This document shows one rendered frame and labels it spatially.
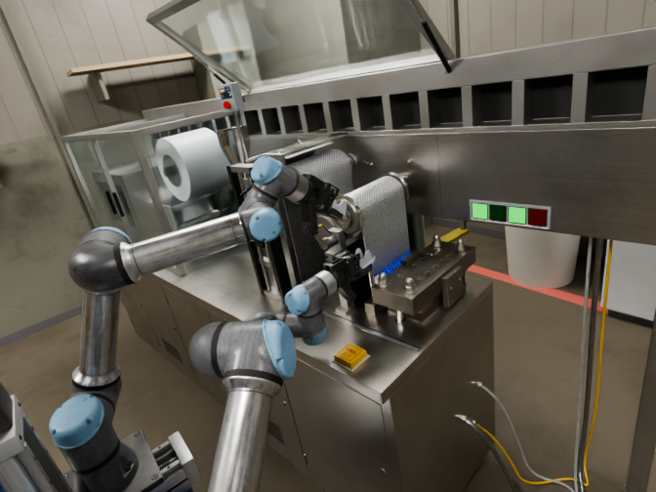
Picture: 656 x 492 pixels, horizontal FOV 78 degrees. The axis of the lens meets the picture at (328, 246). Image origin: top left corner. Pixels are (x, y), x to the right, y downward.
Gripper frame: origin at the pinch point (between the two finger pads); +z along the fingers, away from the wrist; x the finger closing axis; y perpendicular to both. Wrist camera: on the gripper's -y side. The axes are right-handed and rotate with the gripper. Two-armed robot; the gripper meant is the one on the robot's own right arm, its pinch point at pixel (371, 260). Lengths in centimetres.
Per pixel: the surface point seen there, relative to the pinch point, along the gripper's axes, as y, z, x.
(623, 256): -65, 164, -42
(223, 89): 60, -2, 61
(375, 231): 8.8, 3.6, -0.3
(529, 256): -83, 178, 14
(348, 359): -16.6, -28.7, -11.7
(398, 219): 8.3, 16.8, -0.3
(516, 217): 8.8, 29.3, -35.9
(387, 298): -8.5, -6.5, -10.2
